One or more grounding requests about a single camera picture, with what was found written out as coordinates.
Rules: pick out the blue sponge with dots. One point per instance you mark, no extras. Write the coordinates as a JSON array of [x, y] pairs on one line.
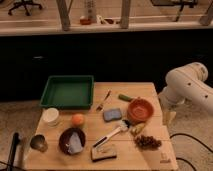
[[112, 114]]

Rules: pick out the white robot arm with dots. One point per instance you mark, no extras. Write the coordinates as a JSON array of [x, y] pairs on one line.
[[185, 83]]

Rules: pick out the green plastic tray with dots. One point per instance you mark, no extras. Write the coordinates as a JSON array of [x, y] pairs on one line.
[[68, 92]]

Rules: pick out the green cucumber toy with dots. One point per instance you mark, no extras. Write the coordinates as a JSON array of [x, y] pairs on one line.
[[125, 98]]

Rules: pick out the orange bowl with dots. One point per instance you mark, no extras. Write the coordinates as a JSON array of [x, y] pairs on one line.
[[139, 110]]

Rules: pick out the orange fruit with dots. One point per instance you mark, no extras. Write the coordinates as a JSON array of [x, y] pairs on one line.
[[77, 120]]

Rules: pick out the yellow banana toy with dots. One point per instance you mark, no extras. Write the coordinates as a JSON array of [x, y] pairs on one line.
[[135, 130]]

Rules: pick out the white cup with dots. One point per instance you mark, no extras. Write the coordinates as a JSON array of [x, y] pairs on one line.
[[51, 116]]

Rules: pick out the dark brown bowl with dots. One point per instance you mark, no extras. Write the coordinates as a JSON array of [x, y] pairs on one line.
[[65, 136]]

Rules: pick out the crumpled white cloth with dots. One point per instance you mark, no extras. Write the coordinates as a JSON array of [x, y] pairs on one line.
[[74, 144]]

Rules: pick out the bunch of dark grapes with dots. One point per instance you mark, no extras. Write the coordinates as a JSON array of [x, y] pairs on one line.
[[147, 142]]

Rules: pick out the red and white bottle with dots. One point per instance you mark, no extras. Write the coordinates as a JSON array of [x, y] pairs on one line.
[[89, 16]]

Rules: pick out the metal cup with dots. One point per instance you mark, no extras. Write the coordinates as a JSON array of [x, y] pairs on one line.
[[39, 143]]

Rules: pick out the black pole stand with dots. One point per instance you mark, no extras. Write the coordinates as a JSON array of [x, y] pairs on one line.
[[14, 144]]

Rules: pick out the black office chair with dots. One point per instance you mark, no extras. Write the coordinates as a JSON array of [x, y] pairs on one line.
[[25, 4]]

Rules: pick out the white handled spatula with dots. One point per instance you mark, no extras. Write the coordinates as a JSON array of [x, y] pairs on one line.
[[123, 126]]

